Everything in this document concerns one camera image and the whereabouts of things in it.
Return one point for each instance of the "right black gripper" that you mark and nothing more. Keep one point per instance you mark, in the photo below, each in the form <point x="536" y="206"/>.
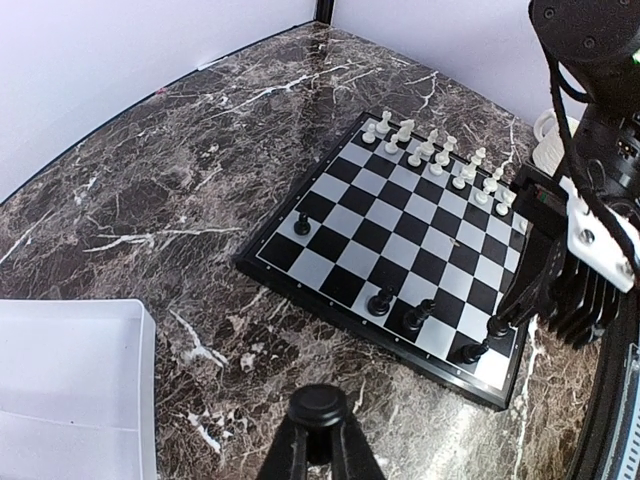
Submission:
<point x="573" y="300"/>

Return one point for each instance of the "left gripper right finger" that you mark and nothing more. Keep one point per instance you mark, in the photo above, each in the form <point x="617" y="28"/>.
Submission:
<point x="351" y="455"/>

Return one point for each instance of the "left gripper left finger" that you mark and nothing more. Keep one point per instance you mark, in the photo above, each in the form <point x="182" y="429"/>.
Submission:
<point x="287" y="455"/>

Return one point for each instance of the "black chess pawn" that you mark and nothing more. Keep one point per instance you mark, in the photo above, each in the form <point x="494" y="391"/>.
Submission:
<point x="497" y="327"/>

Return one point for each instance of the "black chess piece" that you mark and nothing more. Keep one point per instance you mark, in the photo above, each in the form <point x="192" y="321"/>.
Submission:
<point x="302" y="225"/>
<point x="471" y="353"/>
<point x="414" y="319"/>
<point x="379" y="304"/>

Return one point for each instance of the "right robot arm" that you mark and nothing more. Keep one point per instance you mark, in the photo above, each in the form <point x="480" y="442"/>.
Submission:
<point x="592" y="52"/>

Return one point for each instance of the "black white chess board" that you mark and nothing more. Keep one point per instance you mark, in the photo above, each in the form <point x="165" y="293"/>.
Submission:
<point x="375" y="222"/>

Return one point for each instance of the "white chess pieces row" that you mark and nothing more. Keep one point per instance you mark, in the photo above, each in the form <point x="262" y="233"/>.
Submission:
<point x="427" y="156"/>

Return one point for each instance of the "cream ribbed mug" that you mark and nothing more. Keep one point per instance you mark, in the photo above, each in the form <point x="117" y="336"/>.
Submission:
<point x="549" y="150"/>

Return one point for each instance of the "white plastic tray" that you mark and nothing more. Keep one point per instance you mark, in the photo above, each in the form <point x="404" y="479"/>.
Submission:
<point x="77" y="389"/>

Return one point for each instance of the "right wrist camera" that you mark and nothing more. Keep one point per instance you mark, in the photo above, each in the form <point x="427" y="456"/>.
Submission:
<point x="589" y="241"/>

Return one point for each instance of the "white cable duct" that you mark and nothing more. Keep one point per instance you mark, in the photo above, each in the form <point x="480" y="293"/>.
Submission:
<point x="626" y="465"/>

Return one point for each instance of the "right black frame post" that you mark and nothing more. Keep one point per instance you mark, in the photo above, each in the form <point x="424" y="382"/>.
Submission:
<point x="324" y="11"/>

